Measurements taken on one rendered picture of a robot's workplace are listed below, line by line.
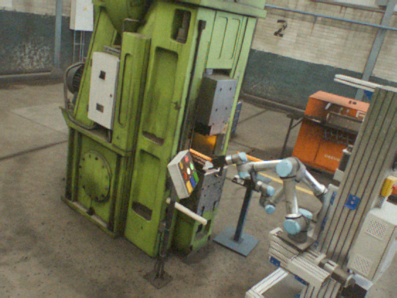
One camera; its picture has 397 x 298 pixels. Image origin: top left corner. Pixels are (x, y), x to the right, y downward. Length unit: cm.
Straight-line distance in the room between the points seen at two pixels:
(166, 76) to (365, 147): 165
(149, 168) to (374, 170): 191
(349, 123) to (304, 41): 472
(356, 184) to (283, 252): 76
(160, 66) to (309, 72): 776
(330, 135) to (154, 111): 386
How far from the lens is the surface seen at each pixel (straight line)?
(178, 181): 284
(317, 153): 675
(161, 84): 328
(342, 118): 642
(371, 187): 283
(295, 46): 1080
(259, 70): 1109
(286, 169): 268
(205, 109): 325
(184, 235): 378
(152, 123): 340
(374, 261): 294
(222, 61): 340
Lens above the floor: 230
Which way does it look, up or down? 21 degrees down
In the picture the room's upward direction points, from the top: 11 degrees clockwise
